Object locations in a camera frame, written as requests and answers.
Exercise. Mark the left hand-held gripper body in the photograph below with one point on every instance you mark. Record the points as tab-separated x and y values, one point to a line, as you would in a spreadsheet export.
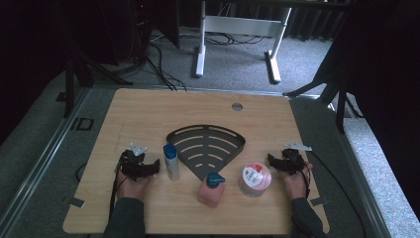
132	165

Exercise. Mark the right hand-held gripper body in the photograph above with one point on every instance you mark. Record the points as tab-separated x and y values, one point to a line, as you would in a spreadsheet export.
293	163

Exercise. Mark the white bottle with blue cap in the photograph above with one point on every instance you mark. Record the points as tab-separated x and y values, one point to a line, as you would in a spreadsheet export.
171	163

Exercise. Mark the pink jar with white label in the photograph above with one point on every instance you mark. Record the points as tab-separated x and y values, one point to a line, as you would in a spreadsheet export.
255	180

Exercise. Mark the black slotted corner shelf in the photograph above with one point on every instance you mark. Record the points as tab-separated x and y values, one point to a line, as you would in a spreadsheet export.
206	147

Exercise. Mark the pink pump bottle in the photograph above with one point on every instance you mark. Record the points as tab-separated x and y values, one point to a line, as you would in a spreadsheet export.
211	191

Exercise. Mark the person's right hand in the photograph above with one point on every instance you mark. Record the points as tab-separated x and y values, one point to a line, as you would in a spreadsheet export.
297	185

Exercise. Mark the person's left hand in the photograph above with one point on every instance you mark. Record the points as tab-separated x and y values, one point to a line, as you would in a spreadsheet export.
132	190

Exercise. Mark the grey tape piece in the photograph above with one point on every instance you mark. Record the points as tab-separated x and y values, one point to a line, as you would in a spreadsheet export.
74	202
319	201

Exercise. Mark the black metal stand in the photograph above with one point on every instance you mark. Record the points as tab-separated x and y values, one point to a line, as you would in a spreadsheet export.
69	86
340	99

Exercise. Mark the dark computer tower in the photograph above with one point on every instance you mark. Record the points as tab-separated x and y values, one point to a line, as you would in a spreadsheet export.
140	29

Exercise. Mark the white desk frame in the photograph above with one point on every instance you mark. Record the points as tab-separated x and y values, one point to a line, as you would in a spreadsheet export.
242	25

